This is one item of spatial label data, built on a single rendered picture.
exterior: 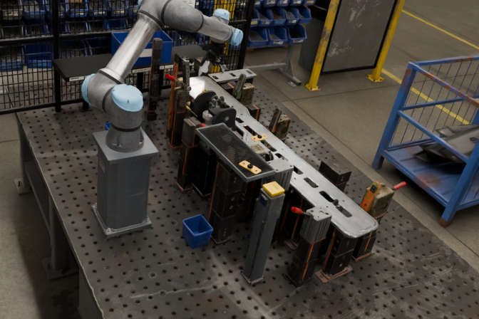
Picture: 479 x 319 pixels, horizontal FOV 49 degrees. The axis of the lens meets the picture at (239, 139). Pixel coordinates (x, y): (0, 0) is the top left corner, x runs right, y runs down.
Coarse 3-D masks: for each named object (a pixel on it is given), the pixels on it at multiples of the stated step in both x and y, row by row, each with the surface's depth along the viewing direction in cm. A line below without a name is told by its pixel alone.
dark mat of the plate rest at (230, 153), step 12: (204, 132) 213; (216, 132) 215; (228, 132) 216; (216, 144) 208; (228, 144) 209; (240, 144) 210; (228, 156) 202; (240, 156) 203; (252, 156) 204; (240, 168) 196; (264, 168) 199
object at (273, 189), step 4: (264, 184) 190; (268, 184) 190; (272, 184) 190; (276, 184) 191; (264, 188) 189; (268, 188) 188; (272, 188) 189; (276, 188) 189; (280, 188) 189; (268, 192) 187; (272, 192) 186; (276, 192) 187; (280, 192) 188; (272, 196) 186
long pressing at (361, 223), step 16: (192, 80) 288; (208, 80) 291; (192, 96) 272; (224, 96) 278; (240, 112) 266; (240, 128) 252; (256, 128) 255; (272, 144) 245; (288, 160) 236; (304, 176) 227; (320, 176) 229; (304, 192) 217; (336, 192) 220; (352, 208) 213; (336, 224) 202; (352, 224) 204; (368, 224) 205
